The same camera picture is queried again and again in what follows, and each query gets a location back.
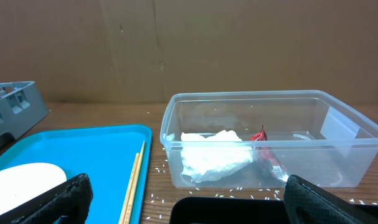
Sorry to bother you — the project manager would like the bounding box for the grey dish rack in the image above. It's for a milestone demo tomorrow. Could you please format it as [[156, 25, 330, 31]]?
[[0, 81, 49, 149]]

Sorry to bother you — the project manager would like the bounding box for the teal serving tray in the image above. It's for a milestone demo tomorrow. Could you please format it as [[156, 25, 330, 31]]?
[[0, 124, 152, 223]]

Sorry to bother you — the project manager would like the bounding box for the large white plate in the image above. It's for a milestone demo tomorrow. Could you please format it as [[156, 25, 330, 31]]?
[[0, 162, 67, 215]]

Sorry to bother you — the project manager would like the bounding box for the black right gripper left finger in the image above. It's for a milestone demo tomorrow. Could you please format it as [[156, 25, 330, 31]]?
[[0, 173, 93, 224]]

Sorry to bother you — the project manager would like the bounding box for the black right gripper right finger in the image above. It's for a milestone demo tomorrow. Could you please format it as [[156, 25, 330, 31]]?
[[283, 175, 378, 224]]

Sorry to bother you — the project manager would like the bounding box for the red snack wrapper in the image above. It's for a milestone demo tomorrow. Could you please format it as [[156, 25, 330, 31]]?
[[250, 124, 289, 183]]

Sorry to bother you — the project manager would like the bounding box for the white napkin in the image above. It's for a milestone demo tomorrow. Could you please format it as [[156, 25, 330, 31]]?
[[181, 130, 254, 184]]

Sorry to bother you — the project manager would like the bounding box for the wooden chopstick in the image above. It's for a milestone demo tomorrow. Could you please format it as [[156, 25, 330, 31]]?
[[118, 153, 139, 224], [123, 142, 145, 224]]

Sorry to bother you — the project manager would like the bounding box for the clear plastic bin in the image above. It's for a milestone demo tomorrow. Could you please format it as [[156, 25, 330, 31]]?
[[160, 90, 378, 188]]

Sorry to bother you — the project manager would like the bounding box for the black plastic tray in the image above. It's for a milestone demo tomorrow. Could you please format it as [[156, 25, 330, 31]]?
[[169, 195, 378, 224]]

